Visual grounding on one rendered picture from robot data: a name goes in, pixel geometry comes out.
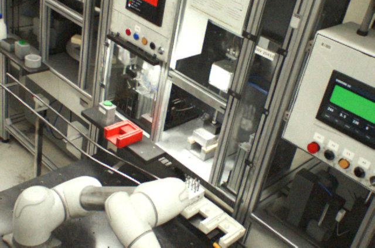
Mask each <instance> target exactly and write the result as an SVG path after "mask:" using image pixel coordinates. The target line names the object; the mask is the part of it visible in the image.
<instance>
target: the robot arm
mask: <svg viewBox="0 0 375 248"><path fill-rule="evenodd" d="M188 201H189V190H188V188H187V186H186V184H185V183H184V182H183V181H181V180H180V179H177V178H165V179H158V180H155V181H150V182H145V183H142V184H140V185H138V186H102V185H101V184H100V182H99V181H98V180H97V179H95V178H93V177H90V176H83V177H79V178H76V179H72V180H70V181H67V182H64V183H62V184H60V185H58V186H55V187H54V188H52V189H49V188H47V187H44V186H31V187H29V188H28V189H26V190H24V191H23V192H22V193H21V194H20V195H19V197H18V199H17V201H16V203H15V207H14V211H13V217H12V228H13V233H10V234H8V235H5V236H4V237H3V238H2V241H3V242H4V243H6V244H7V245H8V246H9V247H10V248H58V247H60V246H61V241H60V240H58V239H56V238H55V237H54V235H53V234H52V231H53V230H54V229H55V228H56V227H58V225H60V224H61V223H62V222H65V221H68V220H71V219H75V218H80V217H84V216H90V215H93V214H94V213H96V212H97V211H102V212H105V213H106V215H107V219H108V222H109V224H110V226H111V228H112V230H113V231H114V233H115V234H116V236H117V237H118V240H119V241H120V242H121V243H122V244H123V245H124V247H125V248H161V246H160V244H159V242H158V240H157V238H156V236H155V234H154V232H153V230H152V228H153V227H155V226H159V225H161V224H163V223H166V222H167V221H169V220H171V219H173V218H174V217H175V216H176V215H178V214H179V213H181V211H183V209H184V208H185V206H186V205H187V204H188Z"/></svg>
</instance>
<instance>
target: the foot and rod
mask: <svg viewBox="0 0 375 248"><path fill-rule="evenodd" d="M218 113H219V111H218V110H216V109H215V111H214V116H213V118H212V117H210V118H208V119H206V120H204V122H203V127H202V128H204V129H205V130H207V131H208V132H210V133H212V134H213V135H216V134H218V133H220V131H221V127H222V123H220V122H219V121H217V116H218Z"/></svg>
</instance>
